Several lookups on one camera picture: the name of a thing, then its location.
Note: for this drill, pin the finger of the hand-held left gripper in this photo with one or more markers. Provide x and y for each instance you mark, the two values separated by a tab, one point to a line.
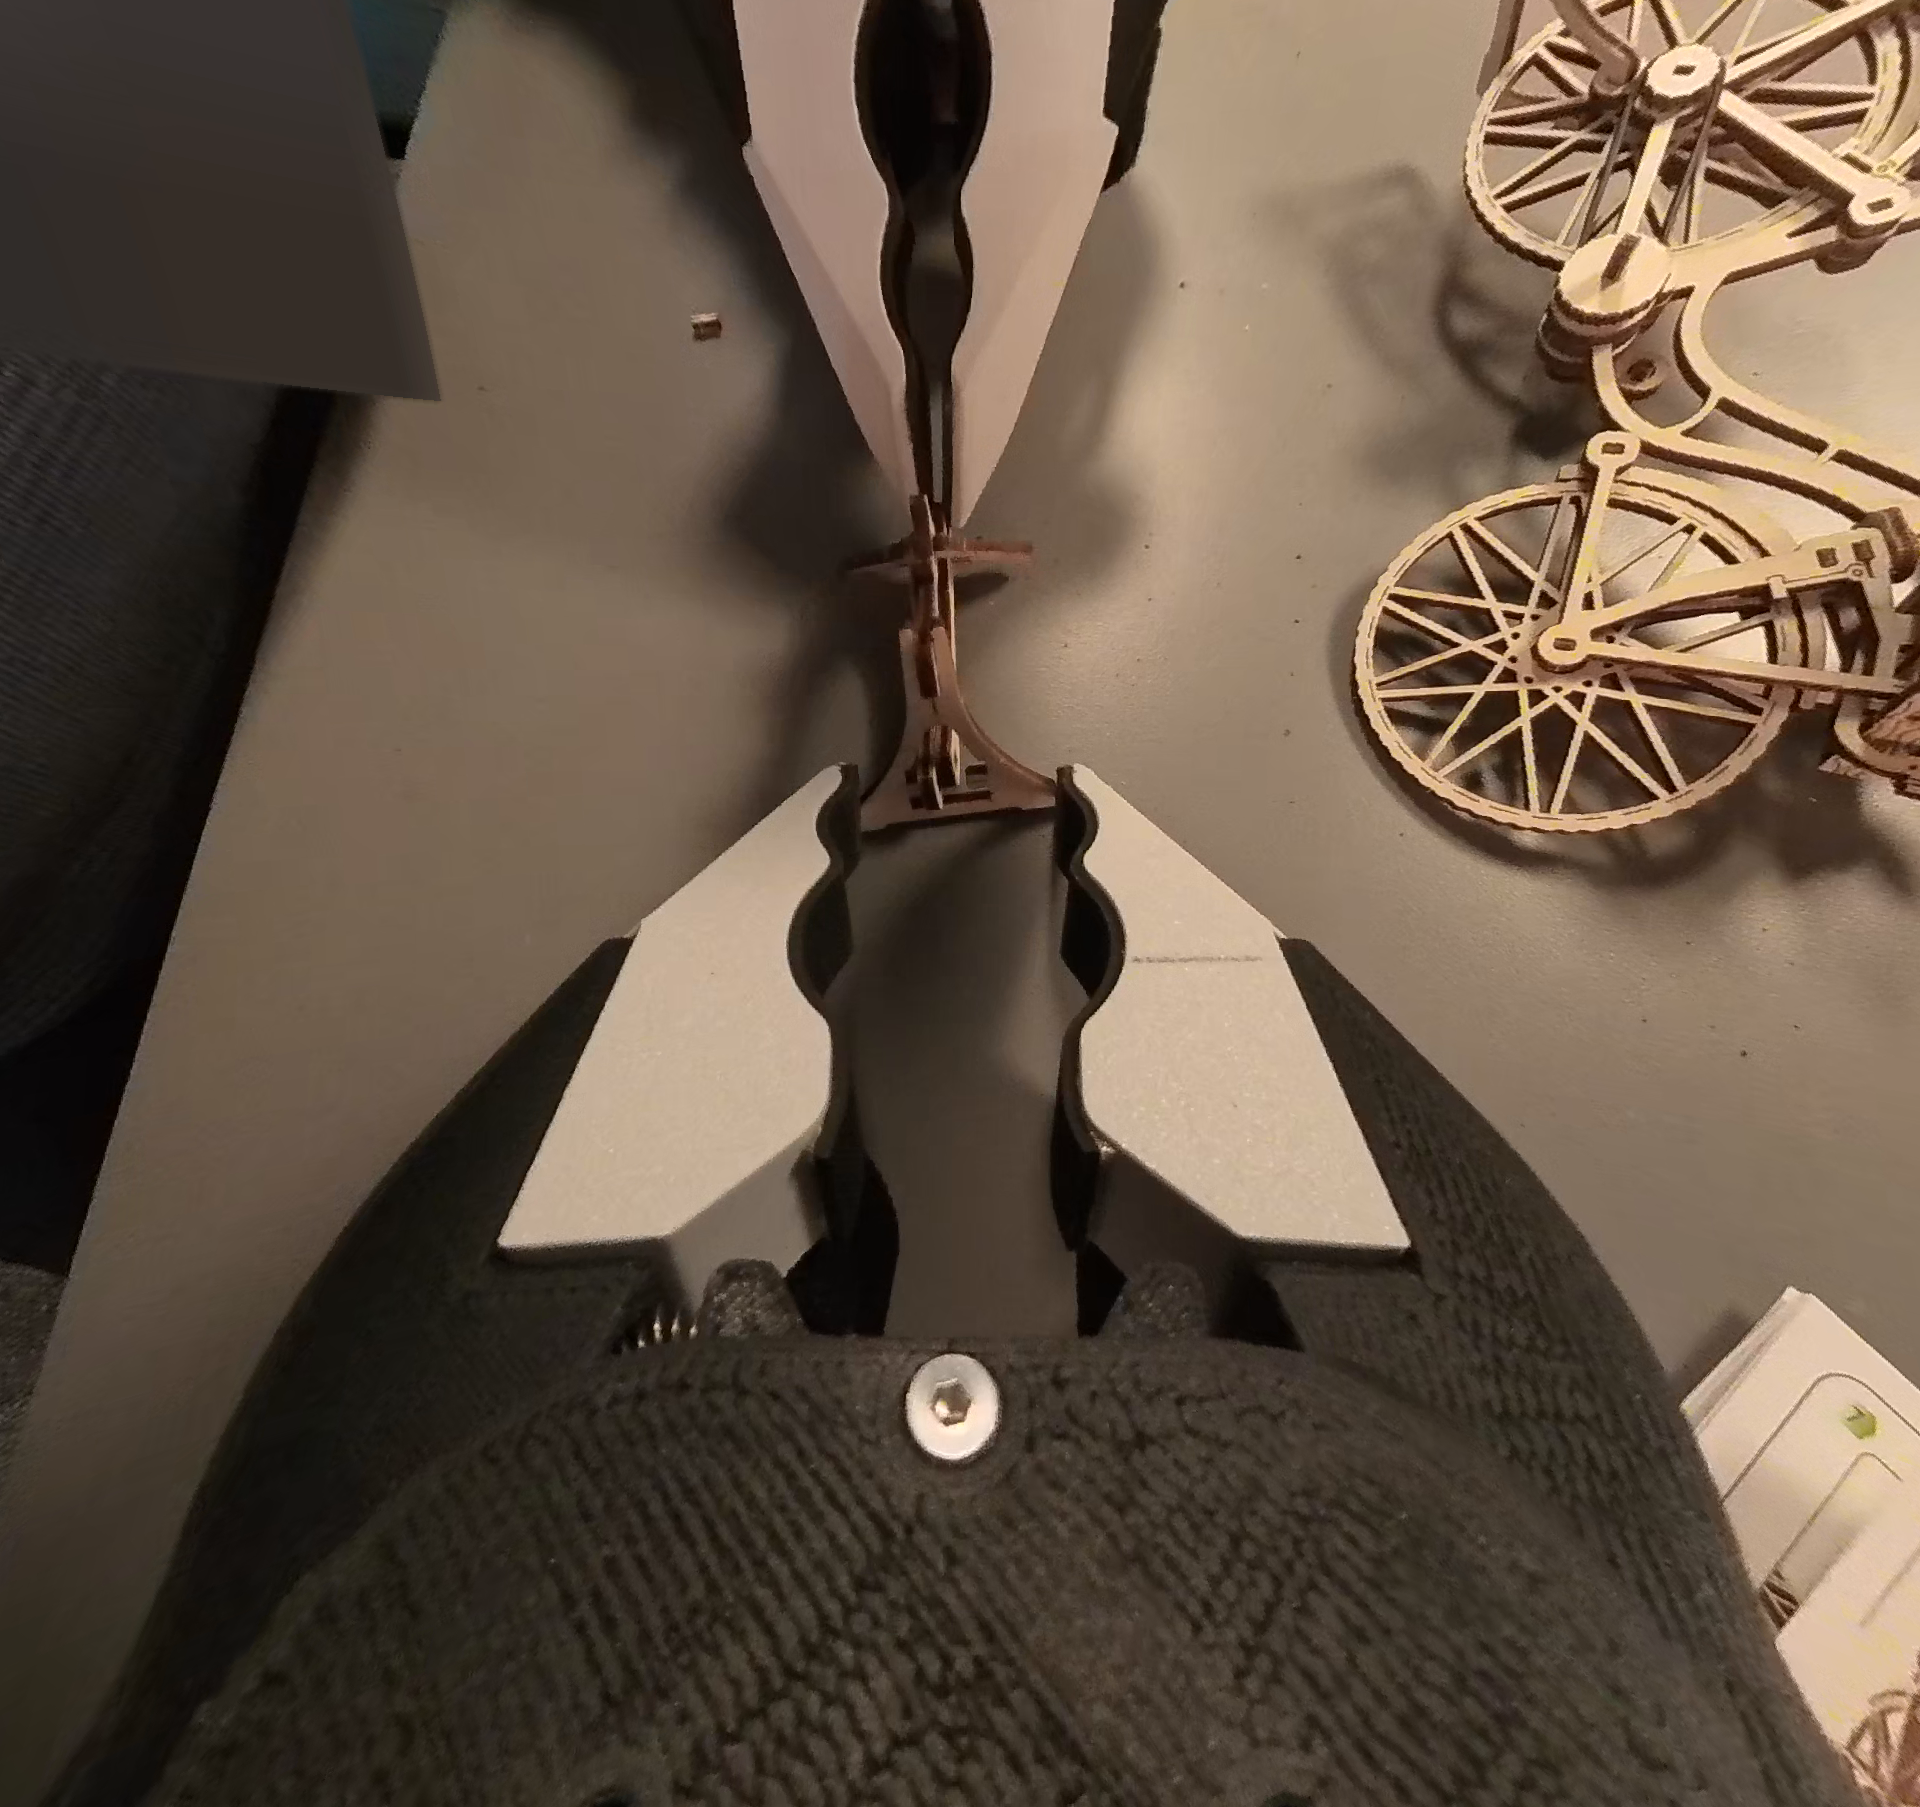
804	82
1051	82

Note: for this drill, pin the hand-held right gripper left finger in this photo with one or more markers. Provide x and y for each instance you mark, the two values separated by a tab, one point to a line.
661	1088

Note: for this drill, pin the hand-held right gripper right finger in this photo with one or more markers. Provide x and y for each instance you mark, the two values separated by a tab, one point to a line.
1246	1088

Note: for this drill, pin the small wooden model stand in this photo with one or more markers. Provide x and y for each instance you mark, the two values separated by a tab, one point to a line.
930	726

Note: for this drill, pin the wooden bicycle model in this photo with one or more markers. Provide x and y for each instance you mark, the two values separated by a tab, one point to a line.
1614	285

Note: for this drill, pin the white instruction booklet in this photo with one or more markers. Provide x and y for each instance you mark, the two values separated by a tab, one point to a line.
1802	1463

